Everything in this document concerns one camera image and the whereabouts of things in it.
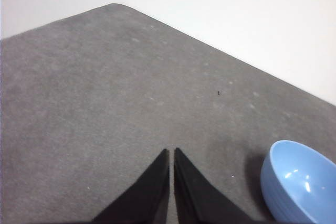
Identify blue ribbed bowl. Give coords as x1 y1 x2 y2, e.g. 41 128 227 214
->
260 140 336 224

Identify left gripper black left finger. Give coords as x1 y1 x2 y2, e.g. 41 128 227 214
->
90 148 171 224

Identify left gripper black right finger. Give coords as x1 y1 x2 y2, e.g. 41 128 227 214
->
173 147 260 224

